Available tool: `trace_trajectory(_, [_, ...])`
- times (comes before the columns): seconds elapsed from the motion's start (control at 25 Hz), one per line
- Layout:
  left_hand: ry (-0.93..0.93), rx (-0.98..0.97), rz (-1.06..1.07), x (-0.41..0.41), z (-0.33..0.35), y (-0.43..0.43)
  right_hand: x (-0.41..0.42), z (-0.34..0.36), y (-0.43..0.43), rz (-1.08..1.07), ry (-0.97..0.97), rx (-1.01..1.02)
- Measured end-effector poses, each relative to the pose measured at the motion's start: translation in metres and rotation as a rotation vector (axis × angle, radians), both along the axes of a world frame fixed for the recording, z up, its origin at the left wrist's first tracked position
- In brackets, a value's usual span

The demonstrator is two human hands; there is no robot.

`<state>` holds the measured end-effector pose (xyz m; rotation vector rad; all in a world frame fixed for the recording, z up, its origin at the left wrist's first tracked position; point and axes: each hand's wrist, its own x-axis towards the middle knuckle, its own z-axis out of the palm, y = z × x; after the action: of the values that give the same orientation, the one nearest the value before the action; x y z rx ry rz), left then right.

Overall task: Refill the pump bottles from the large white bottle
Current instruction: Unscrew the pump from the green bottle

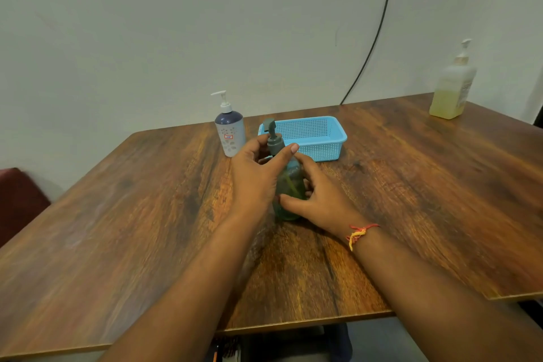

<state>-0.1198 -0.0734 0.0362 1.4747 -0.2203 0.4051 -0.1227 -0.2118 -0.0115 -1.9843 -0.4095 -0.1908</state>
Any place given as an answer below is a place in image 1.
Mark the person's right forearm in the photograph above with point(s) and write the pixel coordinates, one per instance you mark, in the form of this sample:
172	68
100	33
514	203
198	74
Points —
441	302

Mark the dark objects under table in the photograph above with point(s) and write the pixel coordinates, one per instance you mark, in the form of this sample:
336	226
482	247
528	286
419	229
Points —
280	342

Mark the white floral pump bottle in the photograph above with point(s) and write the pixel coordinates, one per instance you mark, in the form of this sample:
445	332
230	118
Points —
229	128

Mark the person's left forearm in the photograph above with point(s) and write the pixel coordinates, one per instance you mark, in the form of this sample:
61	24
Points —
186	289

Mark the dark red chair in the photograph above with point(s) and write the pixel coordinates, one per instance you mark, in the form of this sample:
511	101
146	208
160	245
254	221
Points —
19	200

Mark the person's right hand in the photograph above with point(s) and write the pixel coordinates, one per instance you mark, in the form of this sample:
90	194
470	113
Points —
324	202

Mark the person's left hand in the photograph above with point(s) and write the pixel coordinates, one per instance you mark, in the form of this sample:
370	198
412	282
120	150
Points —
251	179

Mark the blue plastic basket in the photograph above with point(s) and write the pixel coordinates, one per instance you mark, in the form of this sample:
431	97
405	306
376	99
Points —
312	137

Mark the person's right thumb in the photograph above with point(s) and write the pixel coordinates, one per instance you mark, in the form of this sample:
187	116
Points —
295	202

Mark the green pump dispenser bottle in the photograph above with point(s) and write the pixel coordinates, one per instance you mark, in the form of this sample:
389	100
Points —
288	181

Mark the yellow liquid pump bottle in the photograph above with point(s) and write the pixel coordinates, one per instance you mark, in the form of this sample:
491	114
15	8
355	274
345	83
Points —
453	86

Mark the person's left thumb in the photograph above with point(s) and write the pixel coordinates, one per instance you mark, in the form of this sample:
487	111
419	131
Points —
283	158

